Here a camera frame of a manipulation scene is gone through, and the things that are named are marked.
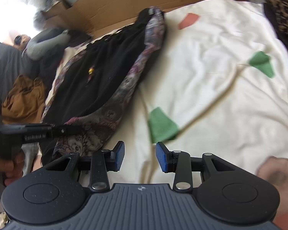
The person's left hand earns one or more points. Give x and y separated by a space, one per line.
13 169

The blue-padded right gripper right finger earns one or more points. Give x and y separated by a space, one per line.
164 157

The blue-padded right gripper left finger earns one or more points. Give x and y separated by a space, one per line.
117 156

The cream cartoon bed sheet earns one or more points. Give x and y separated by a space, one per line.
220 85

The teddy bear with cap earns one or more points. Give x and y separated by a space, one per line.
21 41

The brown garment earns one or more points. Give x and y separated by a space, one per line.
25 102

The dark grey pillow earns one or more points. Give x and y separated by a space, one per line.
12 65

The brown cardboard sheet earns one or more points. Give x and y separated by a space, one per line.
101 16

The black floral-lined garment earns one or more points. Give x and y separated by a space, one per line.
95 87

